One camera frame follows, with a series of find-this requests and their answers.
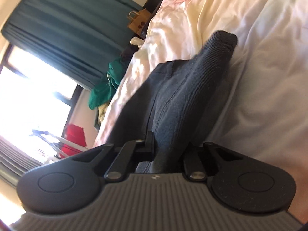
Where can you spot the red cloth on rack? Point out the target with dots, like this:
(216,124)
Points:
(75,134)

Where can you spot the teal curtain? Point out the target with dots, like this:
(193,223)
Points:
(77,37)
(14,163)

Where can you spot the right teal curtain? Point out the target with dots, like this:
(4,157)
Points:
(77,37)

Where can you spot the black leather sofa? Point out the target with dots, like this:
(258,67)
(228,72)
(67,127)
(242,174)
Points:
(151,6)

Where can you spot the dark framed window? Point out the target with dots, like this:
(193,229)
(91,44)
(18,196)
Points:
(34,95)

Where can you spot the left teal curtain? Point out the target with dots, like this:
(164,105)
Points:
(14,163)

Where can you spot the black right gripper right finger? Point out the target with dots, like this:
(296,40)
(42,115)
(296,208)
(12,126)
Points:
(194,169)

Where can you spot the black denim jeans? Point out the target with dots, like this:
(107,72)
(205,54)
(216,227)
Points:
(176,103)

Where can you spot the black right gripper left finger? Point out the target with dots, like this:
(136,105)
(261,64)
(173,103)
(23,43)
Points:
(129,156)

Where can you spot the yellow garment on pile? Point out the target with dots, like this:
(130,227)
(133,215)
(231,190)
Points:
(101,112)

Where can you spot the green garment on pile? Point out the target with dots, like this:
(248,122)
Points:
(104,91)

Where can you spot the brown paper bag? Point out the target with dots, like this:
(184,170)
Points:
(138,20)

